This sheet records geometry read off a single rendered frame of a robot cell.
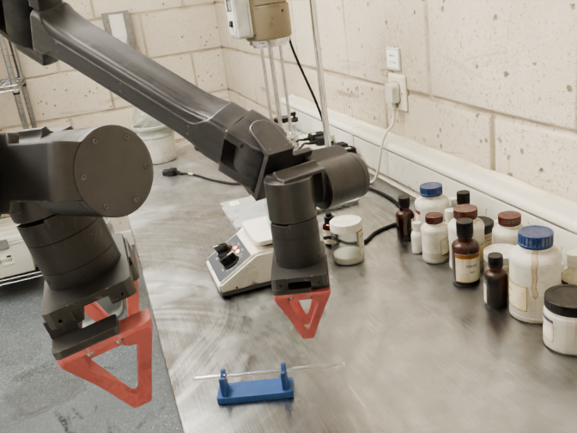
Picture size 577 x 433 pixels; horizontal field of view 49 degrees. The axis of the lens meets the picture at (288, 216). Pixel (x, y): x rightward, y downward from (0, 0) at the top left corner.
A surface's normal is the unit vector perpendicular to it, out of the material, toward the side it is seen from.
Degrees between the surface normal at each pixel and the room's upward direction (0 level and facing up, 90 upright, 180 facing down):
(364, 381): 0
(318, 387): 0
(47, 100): 90
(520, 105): 90
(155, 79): 36
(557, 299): 0
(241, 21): 90
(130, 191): 84
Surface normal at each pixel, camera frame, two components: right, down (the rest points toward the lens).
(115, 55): 0.19, -0.61
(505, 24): -0.94, 0.22
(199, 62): 0.30, 0.29
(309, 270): -0.12, -0.93
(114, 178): 0.76, 0.02
